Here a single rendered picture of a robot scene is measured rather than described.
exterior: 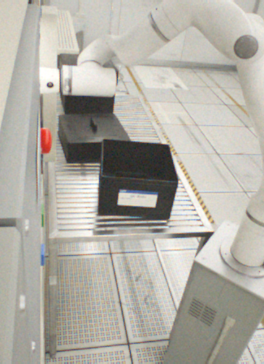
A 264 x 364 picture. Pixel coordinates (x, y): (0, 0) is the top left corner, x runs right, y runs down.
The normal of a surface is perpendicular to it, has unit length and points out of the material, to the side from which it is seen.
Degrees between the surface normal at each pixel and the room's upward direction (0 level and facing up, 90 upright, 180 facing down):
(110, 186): 90
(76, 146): 90
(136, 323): 0
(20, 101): 0
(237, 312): 90
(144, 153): 90
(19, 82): 0
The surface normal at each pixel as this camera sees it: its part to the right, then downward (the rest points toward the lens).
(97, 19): 0.18, 0.58
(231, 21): -0.60, -0.19
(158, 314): 0.13, -0.82
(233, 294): -0.56, 0.41
